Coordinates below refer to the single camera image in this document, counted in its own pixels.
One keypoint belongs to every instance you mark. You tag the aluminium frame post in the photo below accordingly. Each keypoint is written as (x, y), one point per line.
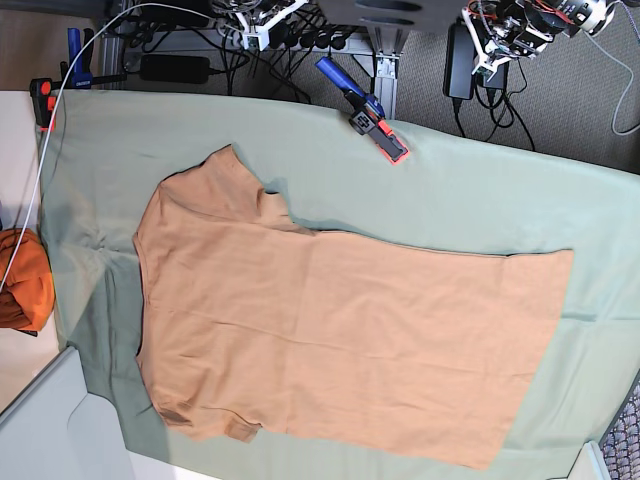
(382, 65)

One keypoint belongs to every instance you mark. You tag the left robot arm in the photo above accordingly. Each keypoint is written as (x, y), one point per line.
(502, 31)

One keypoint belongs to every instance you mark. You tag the tan orange T-shirt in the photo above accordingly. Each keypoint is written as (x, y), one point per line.
(252, 322)

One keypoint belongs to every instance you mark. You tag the power strip with plugs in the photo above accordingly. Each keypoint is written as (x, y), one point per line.
(286, 36)

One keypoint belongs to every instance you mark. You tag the black power adapter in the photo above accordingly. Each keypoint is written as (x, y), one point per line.
(460, 53)

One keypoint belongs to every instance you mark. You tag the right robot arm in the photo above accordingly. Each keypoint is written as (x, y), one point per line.
(252, 21)

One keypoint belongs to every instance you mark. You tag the sage green table cloth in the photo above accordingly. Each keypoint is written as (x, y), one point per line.
(110, 149)

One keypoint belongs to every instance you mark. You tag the blue clamp at table corner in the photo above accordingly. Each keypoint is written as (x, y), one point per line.
(76, 74)

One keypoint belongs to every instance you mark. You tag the blue clamp with orange pad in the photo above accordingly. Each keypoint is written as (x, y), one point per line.
(368, 117)

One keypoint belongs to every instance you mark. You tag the folded dark orange garment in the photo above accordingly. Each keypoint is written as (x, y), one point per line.
(28, 295)

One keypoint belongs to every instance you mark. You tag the black power brick left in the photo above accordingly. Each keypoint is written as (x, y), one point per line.
(174, 69)

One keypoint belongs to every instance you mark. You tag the grey plastic bin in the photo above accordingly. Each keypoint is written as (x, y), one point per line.
(56, 429)

